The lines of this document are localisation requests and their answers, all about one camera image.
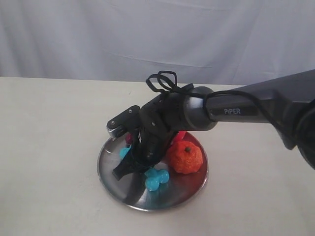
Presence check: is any round stainless steel plate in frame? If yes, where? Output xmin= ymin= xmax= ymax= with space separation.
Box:
xmin=97 ymin=137 xmax=209 ymax=211

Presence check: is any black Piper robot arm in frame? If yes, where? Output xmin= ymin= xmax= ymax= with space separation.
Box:
xmin=107 ymin=70 xmax=315 ymax=180

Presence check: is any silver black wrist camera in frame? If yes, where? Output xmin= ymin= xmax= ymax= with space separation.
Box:
xmin=106 ymin=105 xmax=141 ymax=139

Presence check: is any dark purple toy eggplant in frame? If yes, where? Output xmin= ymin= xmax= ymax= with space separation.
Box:
xmin=125 ymin=133 xmax=133 ymax=146

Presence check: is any turquoise toy bone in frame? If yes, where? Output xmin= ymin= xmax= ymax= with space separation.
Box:
xmin=119 ymin=145 xmax=170 ymax=193

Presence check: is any white backdrop curtain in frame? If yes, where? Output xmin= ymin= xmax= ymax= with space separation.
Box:
xmin=0 ymin=0 xmax=315 ymax=85

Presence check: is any red toy apple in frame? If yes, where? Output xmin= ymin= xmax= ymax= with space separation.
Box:
xmin=173 ymin=131 xmax=186 ymax=142

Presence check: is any orange toy pumpkin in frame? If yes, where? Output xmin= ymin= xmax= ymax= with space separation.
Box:
xmin=166 ymin=141 xmax=203 ymax=175

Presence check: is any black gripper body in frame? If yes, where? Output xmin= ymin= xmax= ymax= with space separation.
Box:
xmin=131 ymin=94 xmax=187 ymax=170

